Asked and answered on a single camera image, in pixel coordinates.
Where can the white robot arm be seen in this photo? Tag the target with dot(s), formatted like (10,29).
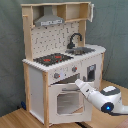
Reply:
(108,100)

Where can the wooden toy kitchen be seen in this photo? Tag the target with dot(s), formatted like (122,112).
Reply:
(45,40)

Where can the grey range hood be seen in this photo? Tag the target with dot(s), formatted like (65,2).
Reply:
(48,18)

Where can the black toy stovetop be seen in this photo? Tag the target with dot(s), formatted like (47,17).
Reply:
(52,59)

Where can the black toy faucet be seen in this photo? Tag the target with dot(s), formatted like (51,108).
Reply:
(73,40)

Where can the white dishwasher door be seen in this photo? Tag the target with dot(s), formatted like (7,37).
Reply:
(91,70)

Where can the white oven door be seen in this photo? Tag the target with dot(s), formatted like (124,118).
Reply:
(67,104)

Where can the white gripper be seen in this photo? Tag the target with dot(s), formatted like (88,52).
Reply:
(85,87)

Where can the metal toy sink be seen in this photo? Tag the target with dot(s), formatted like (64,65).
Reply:
(79,51)

